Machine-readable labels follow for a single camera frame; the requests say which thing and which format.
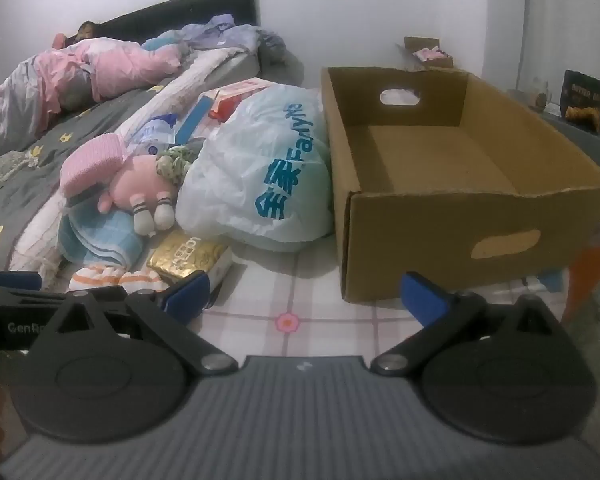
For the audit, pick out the grey lace blanket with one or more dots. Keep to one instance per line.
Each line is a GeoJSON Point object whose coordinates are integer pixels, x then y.
{"type": "Point", "coordinates": [0, 175]}

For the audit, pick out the light blue towel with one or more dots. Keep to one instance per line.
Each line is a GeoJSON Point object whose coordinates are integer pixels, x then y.
{"type": "Point", "coordinates": [105, 240]}

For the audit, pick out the white quilted mattress pad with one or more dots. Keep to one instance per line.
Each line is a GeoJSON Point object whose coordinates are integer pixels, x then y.
{"type": "Point", "coordinates": [190, 85]}

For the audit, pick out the black bed headboard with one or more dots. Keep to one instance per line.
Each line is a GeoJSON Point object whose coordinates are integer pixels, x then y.
{"type": "Point", "coordinates": [180, 7]}

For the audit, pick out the brown cardboard box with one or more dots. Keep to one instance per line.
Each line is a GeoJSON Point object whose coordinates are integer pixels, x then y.
{"type": "Point", "coordinates": [430, 220]}

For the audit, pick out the white plastic bag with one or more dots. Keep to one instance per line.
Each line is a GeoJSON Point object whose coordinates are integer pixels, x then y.
{"type": "Point", "coordinates": [250, 170]}

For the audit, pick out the orange plastic stool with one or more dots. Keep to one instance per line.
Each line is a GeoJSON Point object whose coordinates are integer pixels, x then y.
{"type": "Point", "coordinates": [590, 265]}

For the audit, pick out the black snack bag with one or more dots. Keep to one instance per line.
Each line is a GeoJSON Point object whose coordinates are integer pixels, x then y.
{"type": "Point", "coordinates": [582, 95]}

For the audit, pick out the small open cardboard box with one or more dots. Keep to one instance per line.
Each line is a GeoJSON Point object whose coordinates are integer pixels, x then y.
{"type": "Point", "coordinates": [415, 44]}

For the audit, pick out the purple clothes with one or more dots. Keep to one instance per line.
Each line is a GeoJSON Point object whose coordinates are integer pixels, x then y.
{"type": "Point", "coordinates": [230, 35]}

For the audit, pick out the pink knitted hat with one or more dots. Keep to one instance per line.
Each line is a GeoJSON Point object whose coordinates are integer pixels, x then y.
{"type": "Point", "coordinates": [90, 160]}

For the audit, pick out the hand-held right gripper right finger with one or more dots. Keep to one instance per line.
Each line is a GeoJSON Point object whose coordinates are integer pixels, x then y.
{"type": "Point", "coordinates": [422, 297]}

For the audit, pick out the pink grey quilt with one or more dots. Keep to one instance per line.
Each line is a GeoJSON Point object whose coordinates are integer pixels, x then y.
{"type": "Point", "coordinates": [120, 62]}

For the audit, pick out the pink cloth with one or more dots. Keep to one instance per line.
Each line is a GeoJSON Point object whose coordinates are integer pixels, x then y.
{"type": "Point", "coordinates": [130, 180]}

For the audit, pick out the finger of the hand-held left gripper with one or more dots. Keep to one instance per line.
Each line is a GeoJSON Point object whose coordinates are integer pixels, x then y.
{"type": "Point", "coordinates": [15, 279]}

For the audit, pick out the green floral cloth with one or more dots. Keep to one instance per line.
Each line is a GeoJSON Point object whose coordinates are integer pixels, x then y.
{"type": "Point", "coordinates": [172, 162]}

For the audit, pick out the glass jar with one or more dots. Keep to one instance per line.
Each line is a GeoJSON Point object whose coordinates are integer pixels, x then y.
{"type": "Point", "coordinates": [540, 94]}

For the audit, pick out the grey side table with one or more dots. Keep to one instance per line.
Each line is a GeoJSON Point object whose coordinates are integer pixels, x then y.
{"type": "Point", "coordinates": [580, 145]}

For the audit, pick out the gold tissue packet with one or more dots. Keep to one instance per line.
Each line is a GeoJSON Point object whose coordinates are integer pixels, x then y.
{"type": "Point", "coordinates": [185, 257]}

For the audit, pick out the orange striped knit cloth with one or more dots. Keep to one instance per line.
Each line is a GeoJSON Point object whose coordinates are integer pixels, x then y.
{"type": "Point", "coordinates": [110, 277]}

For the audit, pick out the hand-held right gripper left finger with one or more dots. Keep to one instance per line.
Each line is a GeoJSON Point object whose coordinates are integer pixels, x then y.
{"type": "Point", "coordinates": [187, 292]}

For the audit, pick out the dark grey cloth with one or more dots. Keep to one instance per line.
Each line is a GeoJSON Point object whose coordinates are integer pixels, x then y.
{"type": "Point", "coordinates": [272, 47]}

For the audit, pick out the pink wet wipes packet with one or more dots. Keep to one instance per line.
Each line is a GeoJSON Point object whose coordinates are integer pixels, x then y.
{"type": "Point", "coordinates": [235, 97]}

